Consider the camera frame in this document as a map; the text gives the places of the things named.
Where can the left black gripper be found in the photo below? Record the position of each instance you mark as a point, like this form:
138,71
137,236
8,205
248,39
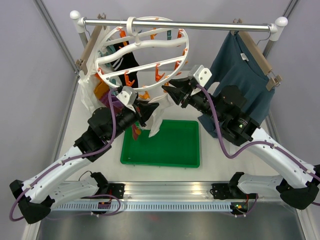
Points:
143,110

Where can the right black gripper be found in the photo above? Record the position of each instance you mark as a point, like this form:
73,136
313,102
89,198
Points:
182,91

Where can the maroon orange sock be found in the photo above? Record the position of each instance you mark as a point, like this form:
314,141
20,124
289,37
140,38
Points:
118,106

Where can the purple orange sock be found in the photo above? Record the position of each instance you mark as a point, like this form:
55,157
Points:
101,89

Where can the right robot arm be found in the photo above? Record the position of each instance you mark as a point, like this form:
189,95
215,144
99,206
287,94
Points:
297,182

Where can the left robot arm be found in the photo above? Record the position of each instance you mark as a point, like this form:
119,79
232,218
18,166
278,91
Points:
39,195

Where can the blue sweater on hanger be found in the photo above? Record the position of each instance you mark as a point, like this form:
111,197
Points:
234,65

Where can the white garment on hanger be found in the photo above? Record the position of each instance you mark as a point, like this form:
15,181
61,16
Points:
87,84

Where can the left beige wooden hanger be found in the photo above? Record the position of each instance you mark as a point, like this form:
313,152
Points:
90,45

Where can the beige wooden hanger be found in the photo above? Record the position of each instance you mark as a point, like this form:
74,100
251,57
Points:
254,50
90,45

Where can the right beige wooden hanger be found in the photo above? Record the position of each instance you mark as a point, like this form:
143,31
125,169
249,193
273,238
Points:
254,50

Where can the green plastic tray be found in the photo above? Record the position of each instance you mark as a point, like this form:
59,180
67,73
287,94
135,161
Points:
177,144

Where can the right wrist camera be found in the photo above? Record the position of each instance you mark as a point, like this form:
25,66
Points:
198,75

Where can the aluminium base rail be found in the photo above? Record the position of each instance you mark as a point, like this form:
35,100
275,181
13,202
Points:
175,191

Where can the silver clothes rail bar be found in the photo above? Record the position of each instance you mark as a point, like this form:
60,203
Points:
275,29

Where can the white slotted cable duct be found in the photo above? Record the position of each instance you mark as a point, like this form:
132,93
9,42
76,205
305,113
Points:
151,206

